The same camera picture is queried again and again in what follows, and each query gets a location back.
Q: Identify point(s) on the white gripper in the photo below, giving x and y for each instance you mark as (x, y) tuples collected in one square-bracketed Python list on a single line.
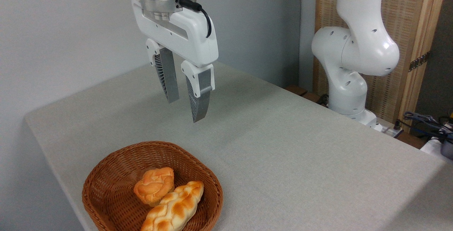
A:
[(193, 36)]

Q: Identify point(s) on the round golden bread roll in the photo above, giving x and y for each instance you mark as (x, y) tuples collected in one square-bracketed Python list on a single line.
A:
[(154, 185)]

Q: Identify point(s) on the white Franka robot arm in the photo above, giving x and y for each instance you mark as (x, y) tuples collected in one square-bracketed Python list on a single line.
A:
[(361, 46)]

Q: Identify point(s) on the braided long bread loaf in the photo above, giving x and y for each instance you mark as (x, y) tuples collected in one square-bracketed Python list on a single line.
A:
[(177, 208)]

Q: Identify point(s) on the brown wicker basket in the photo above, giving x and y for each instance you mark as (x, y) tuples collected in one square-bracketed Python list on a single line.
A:
[(116, 174)]

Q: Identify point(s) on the brown wooden board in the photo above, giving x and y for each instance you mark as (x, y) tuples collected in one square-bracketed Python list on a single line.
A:
[(296, 90)]

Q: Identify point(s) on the grey tablecloth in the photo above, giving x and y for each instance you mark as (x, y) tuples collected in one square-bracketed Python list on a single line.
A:
[(283, 160)]

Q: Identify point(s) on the wooden woven folding screen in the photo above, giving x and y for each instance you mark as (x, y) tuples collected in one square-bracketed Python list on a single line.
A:
[(410, 11)]

